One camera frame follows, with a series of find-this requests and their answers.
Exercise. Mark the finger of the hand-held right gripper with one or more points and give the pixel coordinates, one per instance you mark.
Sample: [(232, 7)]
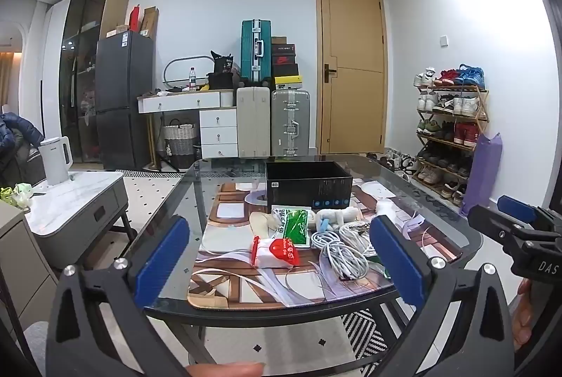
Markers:
[(518, 209)]

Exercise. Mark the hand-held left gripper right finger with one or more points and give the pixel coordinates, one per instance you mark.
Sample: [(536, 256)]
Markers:
[(397, 263)]

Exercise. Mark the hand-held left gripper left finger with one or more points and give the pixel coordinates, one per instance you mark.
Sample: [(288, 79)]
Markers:
[(161, 260)]

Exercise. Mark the white plush toy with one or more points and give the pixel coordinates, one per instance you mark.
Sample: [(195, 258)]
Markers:
[(336, 217)]

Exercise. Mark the green white packet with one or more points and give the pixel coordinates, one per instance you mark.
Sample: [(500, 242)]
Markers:
[(295, 228)]

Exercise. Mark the red white packet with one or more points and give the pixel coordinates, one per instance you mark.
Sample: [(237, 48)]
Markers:
[(284, 250)]

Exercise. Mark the black cardboard box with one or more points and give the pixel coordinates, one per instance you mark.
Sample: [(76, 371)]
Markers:
[(303, 188)]

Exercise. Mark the person's right hand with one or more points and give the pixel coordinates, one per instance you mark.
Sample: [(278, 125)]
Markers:
[(521, 315)]

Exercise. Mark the person's left hand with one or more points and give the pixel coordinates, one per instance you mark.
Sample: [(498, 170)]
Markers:
[(224, 370)]

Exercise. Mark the purple yoga mat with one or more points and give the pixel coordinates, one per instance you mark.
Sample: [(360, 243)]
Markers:
[(481, 170)]

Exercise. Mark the black white striped rug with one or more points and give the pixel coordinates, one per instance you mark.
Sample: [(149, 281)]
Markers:
[(364, 333)]

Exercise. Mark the glass table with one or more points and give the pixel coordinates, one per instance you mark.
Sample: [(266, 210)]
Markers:
[(198, 184)]

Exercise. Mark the printed desk mat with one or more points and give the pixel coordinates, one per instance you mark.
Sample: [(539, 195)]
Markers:
[(246, 289)]

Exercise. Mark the pile of loose shoes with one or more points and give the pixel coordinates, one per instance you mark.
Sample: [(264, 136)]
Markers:
[(397, 162)]

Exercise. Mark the marble top coffee table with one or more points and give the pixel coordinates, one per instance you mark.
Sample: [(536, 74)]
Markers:
[(79, 192)]

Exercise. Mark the rows of racked shoes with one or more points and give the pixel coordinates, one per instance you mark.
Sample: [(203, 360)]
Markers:
[(465, 106)]

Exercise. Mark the wicker basket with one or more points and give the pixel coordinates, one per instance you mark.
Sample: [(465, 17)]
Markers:
[(180, 142)]

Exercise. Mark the wooden shoe rack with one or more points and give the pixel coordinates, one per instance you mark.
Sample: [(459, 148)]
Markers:
[(452, 88)]

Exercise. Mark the grey cabinet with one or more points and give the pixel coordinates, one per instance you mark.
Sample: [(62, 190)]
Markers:
[(22, 263)]

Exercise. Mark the white electric kettle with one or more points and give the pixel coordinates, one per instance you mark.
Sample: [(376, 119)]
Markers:
[(55, 162)]

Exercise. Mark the green white bag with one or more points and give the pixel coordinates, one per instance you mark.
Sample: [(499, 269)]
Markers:
[(17, 193)]

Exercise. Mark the white dresser desk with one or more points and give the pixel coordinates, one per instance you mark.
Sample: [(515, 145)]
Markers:
[(184, 100)]

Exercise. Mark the beige suitcase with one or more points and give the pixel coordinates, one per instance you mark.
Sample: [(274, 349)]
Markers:
[(253, 122)]

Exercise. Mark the dark grey fridge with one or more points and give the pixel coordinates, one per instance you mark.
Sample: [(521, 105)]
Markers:
[(123, 96)]

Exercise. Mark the silver suitcase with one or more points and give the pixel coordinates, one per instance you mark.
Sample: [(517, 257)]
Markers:
[(289, 118)]

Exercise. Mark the water bottle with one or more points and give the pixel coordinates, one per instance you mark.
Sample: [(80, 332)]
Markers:
[(192, 79)]

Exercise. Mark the black bag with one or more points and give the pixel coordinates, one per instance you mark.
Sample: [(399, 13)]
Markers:
[(221, 81)]

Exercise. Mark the blue puffer jacket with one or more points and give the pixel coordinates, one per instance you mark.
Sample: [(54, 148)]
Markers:
[(17, 131)]

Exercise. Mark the wooden door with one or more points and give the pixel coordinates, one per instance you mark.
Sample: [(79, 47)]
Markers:
[(351, 70)]

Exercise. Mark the oval mirror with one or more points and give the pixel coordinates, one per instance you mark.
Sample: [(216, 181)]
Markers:
[(175, 62)]

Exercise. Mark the black yellow shoe box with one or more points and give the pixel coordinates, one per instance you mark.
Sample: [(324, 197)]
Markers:
[(286, 75)]

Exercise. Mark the teal suitcase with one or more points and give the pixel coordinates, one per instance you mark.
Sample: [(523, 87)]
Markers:
[(254, 52)]

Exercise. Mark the black red shoe box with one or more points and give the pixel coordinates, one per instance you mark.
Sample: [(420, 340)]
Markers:
[(284, 59)]

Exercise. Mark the tall cardboard box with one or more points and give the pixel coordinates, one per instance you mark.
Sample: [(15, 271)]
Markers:
[(149, 22)]

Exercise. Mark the glass door cabinet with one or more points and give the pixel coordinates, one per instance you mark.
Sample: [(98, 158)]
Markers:
[(83, 30)]

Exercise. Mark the brown shoe box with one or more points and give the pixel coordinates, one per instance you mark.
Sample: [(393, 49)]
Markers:
[(279, 40)]

